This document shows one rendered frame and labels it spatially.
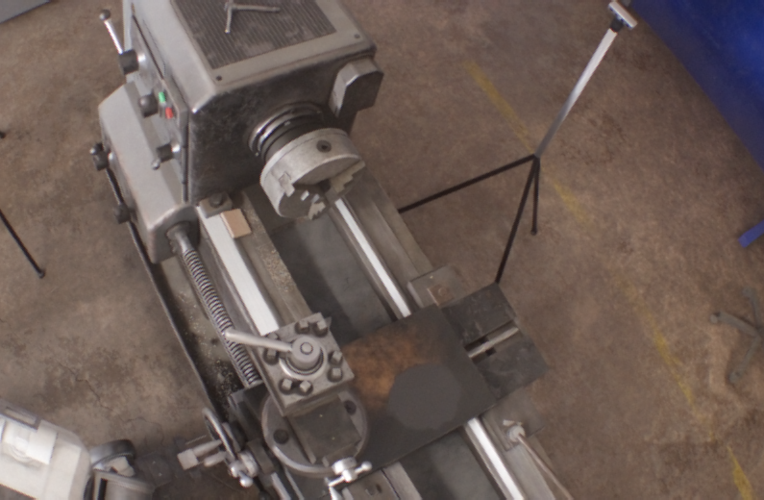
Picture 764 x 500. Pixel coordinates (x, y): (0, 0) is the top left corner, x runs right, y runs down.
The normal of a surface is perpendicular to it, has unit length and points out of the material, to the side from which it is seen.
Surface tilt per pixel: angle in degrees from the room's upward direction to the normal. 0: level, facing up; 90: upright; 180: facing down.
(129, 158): 32
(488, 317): 0
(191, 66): 45
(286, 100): 90
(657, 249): 0
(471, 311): 0
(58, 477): 17
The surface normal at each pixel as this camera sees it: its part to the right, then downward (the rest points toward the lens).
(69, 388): 0.19, -0.46
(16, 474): 0.43, -0.54
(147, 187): -0.29, -0.20
